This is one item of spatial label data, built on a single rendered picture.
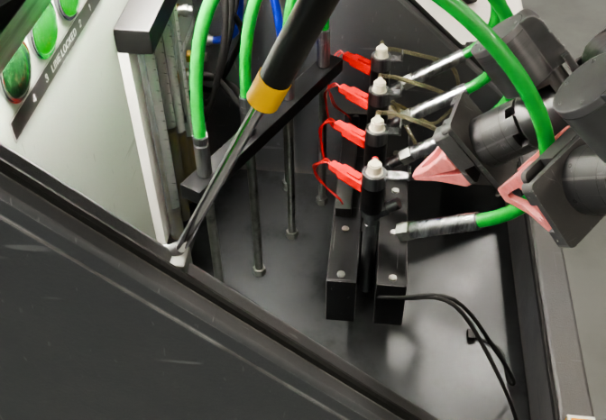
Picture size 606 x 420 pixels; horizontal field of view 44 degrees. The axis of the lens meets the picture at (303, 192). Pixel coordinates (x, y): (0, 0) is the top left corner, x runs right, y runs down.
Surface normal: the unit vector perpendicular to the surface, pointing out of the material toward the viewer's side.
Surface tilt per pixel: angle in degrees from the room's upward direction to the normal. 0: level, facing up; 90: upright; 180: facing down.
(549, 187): 49
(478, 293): 0
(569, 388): 0
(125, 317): 90
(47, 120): 90
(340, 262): 0
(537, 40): 71
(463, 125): 45
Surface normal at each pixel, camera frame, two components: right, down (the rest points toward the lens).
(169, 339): -0.11, 0.69
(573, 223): 0.38, -0.03
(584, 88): -0.72, -0.64
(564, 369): -0.01, -0.72
